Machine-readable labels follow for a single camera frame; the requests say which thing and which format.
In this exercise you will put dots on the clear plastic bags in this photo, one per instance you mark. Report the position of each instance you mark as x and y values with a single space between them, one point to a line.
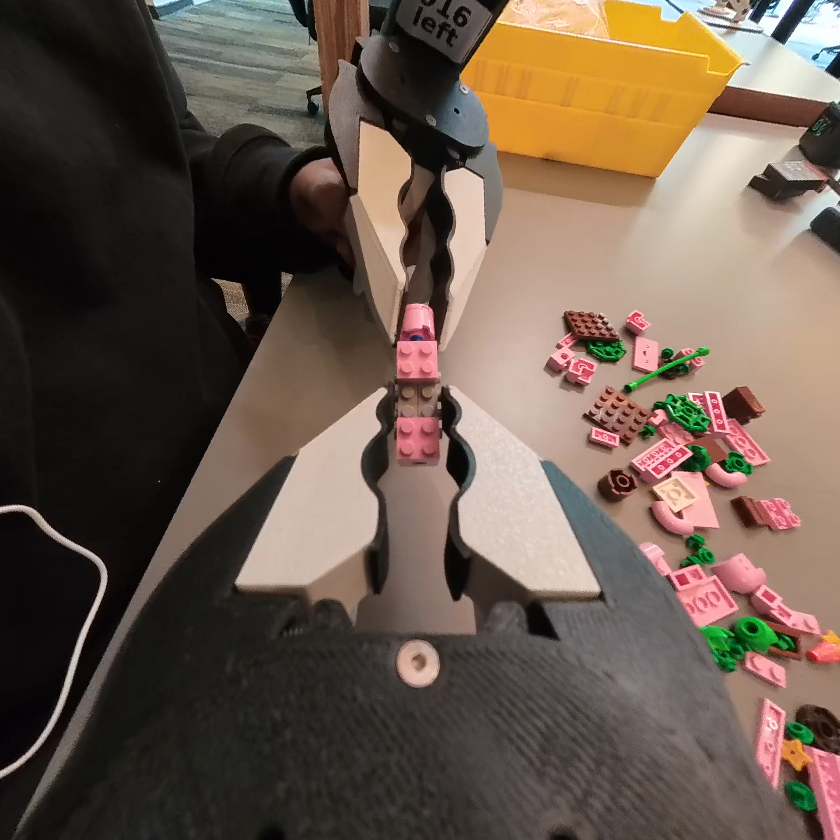
558 10

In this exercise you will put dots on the small black adapter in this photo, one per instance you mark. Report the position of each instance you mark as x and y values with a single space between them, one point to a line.
787 180

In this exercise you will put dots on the cardboard display stand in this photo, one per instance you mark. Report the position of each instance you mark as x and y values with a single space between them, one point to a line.
728 8

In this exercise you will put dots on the pink round toy brick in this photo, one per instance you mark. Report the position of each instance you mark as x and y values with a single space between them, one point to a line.
420 318

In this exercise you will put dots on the person's black jacket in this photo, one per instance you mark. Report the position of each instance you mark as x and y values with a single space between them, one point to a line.
98 262

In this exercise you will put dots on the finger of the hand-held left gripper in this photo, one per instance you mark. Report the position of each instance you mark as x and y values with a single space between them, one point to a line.
377 216
469 229

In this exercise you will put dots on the pile of pink toy bricks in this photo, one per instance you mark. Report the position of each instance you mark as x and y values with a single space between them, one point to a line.
709 600

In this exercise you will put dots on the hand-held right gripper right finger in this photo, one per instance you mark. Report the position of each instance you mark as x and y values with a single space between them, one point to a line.
525 531

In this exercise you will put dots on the yellow plastic bin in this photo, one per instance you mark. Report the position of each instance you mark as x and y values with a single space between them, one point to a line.
590 111

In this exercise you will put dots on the pink grey brick assembly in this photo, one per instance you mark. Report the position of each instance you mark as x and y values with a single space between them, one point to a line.
417 436

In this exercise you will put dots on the person's left hand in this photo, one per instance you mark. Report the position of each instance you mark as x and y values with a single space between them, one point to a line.
321 197

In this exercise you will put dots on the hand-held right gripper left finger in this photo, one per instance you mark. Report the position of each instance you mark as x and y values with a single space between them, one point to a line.
308 531

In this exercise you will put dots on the person's left forearm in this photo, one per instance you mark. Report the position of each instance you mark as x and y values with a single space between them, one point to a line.
249 177

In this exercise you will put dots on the wooden post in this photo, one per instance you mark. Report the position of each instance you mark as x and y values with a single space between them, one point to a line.
338 33

